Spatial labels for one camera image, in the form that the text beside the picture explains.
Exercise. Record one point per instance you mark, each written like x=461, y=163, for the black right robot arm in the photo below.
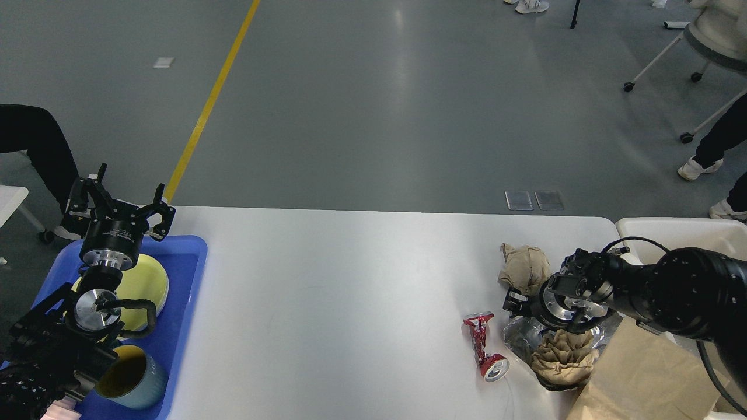
x=689, y=292

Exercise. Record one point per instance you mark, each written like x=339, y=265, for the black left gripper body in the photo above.
x=114, y=239

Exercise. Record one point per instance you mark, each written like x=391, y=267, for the black stand leg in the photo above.
x=577, y=6

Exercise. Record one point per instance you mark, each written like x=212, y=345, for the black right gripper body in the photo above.
x=571, y=314

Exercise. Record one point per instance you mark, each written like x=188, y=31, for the brown paper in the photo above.
x=564, y=360

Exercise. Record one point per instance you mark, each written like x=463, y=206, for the white rolling chair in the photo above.
x=717, y=34

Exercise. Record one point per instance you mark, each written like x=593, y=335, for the pink mug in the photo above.
x=62, y=409

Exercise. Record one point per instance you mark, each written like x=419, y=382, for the white side table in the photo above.
x=12, y=198

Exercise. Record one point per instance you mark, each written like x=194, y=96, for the brown paper ball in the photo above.
x=526, y=268

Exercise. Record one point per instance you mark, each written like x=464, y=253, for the person in white trousers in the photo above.
x=529, y=6

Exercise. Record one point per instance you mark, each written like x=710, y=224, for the small foil piece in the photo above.
x=523, y=336

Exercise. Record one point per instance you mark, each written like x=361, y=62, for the crushed red soda can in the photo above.
x=492, y=366

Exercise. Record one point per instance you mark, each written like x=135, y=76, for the person in black clothes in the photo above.
x=34, y=130

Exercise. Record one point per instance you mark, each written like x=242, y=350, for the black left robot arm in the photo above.
x=63, y=346

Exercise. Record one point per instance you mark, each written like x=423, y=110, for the blue plastic tray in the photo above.
x=183, y=258

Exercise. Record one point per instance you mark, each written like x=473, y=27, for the right floor outlet plate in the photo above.
x=549, y=201

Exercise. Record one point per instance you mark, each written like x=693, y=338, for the yellow plastic plate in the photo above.
x=86, y=313

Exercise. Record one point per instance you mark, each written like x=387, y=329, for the person with white sneakers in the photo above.
x=728, y=132

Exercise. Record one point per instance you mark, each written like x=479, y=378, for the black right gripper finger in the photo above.
x=517, y=304

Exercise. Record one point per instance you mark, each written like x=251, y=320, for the grey-blue mug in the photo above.
x=135, y=380

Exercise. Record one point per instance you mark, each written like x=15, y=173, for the flat brown paper bag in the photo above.
x=641, y=375

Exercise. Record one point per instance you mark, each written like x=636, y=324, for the floor outlet plate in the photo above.
x=549, y=201
x=519, y=201

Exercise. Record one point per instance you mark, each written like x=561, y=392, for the left floor outlet plate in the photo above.
x=519, y=201

